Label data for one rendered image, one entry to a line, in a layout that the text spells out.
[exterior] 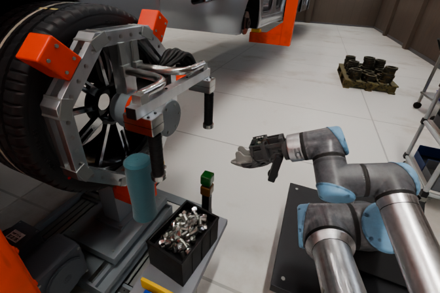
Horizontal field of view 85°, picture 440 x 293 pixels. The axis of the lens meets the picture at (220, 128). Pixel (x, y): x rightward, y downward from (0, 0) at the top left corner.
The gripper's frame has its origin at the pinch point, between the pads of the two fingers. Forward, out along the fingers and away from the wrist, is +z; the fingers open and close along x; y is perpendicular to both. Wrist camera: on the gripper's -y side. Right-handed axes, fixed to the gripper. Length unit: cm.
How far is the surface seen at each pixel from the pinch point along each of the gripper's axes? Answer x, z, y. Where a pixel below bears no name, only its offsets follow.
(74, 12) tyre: 13, 21, 63
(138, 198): 20.7, 28.3, 4.4
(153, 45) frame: -8, 16, 48
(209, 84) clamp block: -8.2, 1.6, 28.9
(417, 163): -121, -83, -96
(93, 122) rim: 13, 37, 32
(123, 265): 20, 61, -31
